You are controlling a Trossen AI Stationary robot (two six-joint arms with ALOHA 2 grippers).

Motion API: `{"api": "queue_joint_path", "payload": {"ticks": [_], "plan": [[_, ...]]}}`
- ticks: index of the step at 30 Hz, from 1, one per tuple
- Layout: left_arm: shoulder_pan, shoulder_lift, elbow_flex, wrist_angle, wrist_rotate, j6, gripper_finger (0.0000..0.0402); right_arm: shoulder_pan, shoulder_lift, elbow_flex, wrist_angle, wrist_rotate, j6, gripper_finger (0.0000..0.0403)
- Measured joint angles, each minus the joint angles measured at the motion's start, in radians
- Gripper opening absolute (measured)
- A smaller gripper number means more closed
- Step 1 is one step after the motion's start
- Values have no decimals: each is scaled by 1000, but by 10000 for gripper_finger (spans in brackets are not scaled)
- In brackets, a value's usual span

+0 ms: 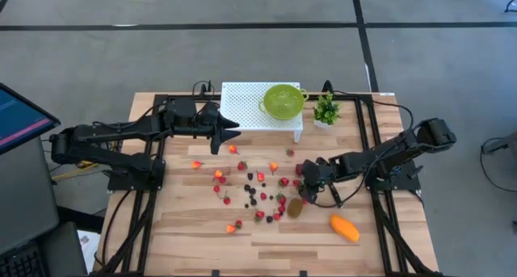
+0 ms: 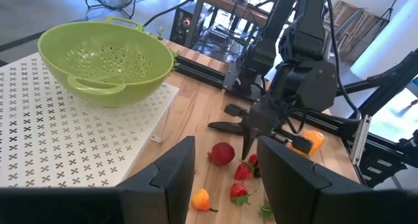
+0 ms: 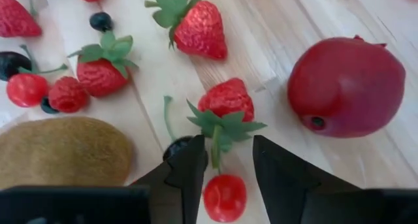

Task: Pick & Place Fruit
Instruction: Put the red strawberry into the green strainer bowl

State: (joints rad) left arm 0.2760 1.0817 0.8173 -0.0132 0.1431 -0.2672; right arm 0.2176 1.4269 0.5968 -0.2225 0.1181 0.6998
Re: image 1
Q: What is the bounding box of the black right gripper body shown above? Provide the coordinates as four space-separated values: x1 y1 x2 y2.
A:
301 157 338 195

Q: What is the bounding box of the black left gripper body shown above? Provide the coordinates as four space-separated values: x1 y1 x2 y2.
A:
195 101 223 156

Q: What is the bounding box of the brown kiwi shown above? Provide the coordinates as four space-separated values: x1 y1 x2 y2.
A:
286 199 305 220

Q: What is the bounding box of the green plastic colander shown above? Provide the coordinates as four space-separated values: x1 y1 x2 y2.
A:
258 82 310 121

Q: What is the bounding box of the white perforated metal shelf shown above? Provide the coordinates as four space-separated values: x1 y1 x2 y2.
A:
218 82 304 144

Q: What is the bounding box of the black kitchen knife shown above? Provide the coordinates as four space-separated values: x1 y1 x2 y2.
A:
329 183 345 209

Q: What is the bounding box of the orange mango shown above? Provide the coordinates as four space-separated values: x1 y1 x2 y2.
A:
330 212 361 244

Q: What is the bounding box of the small potted green plant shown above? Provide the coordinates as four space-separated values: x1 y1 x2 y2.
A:
313 90 341 129

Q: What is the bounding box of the white paper sheet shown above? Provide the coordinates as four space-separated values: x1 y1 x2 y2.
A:
77 229 101 272

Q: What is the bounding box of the blue-screen monitor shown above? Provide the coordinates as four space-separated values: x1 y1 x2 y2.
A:
0 82 61 157

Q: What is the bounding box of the grey stand foot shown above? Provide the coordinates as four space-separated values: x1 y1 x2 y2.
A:
482 130 517 156

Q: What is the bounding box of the black keyboard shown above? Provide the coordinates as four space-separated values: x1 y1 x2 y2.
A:
0 242 46 277

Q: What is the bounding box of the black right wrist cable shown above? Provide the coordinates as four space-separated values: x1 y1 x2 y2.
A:
314 163 367 209

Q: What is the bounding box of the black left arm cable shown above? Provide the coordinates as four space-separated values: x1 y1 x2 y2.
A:
137 80 216 127

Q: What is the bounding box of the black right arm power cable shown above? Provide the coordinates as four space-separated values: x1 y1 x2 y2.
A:
333 90 416 127

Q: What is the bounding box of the dark base power cable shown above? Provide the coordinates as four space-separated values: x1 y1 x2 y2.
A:
100 190 134 270

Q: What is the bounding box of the yellow cable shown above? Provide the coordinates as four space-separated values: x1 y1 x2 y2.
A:
51 159 100 182

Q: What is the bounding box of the black floor cable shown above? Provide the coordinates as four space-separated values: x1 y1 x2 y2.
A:
479 136 517 194

